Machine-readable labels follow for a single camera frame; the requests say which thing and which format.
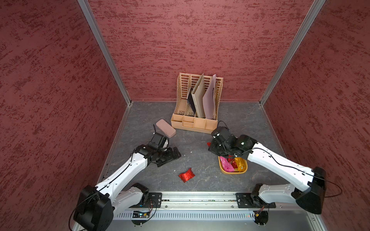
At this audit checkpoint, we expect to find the pink tea bag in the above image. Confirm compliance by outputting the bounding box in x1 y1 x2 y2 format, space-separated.
219 157 234 172

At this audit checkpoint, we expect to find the yellow tea bag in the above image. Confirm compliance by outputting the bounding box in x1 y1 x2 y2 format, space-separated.
235 157 247 172

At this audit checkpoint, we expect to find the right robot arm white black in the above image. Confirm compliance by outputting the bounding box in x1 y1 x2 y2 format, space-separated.
209 133 326 214

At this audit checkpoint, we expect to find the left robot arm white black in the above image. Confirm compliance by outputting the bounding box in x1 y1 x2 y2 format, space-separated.
69 145 181 231

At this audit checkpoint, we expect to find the yellow plastic storage box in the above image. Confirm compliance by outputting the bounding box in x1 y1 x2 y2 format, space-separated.
218 157 248 175

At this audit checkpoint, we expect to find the pink glasses case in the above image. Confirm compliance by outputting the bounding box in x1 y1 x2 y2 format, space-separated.
156 119 176 138

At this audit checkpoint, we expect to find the beige plastic file organizer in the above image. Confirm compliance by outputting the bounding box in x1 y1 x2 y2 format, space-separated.
171 73 224 134

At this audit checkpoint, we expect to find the mauve folder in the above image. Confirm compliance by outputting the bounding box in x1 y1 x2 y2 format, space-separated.
203 74 217 119

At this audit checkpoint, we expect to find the black notebook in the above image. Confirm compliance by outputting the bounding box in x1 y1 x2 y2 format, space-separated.
187 88 196 116

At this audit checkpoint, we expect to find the tan cardboard folder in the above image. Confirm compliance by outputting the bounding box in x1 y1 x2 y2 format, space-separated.
192 74 205 118

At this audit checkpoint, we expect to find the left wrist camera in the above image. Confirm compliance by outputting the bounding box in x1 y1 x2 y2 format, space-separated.
148 132 169 150

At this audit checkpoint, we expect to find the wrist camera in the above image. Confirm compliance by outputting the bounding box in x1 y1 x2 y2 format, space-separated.
211 127 232 142
148 132 169 150

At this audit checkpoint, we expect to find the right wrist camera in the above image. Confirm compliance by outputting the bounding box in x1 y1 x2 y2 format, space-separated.
211 127 232 142

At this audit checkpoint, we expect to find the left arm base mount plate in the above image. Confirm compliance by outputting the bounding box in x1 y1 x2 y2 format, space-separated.
140 192 162 208

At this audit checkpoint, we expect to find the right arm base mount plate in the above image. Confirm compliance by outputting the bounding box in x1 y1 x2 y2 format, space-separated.
235 193 276 209

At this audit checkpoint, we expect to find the aluminium front rail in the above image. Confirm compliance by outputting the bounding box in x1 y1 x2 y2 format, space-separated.
109 190 317 211

